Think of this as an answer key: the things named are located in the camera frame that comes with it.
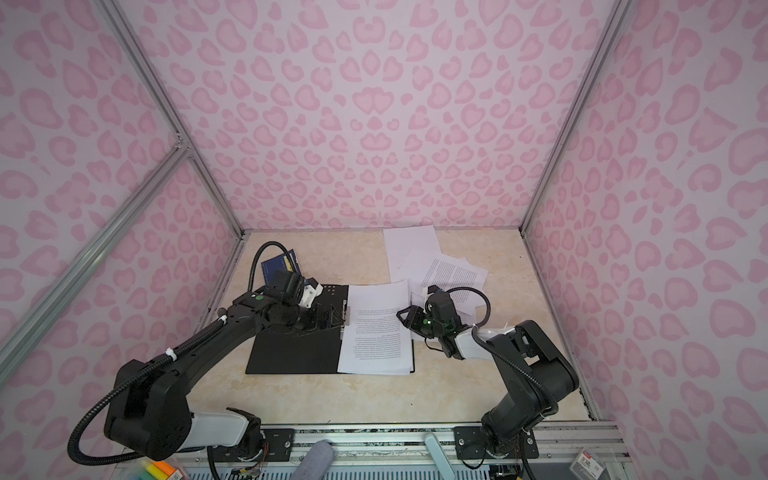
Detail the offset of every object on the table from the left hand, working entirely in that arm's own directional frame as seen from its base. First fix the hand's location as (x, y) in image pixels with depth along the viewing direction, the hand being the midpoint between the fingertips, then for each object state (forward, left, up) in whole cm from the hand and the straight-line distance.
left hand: (332, 320), depth 83 cm
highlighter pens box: (-32, +38, -9) cm, 51 cm away
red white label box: (-34, -61, -9) cm, 70 cm away
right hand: (+4, -19, -6) cm, 20 cm away
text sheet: (-2, -11, -11) cm, 16 cm away
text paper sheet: (+24, -37, -12) cm, 46 cm away
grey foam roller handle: (-32, +2, -8) cm, 33 cm away
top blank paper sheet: (+34, -23, -12) cm, 43 cm away
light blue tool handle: (-33, -27, -8) cm, 43 cm away
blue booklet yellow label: (+30, +24, -11) cm, 40 cm away
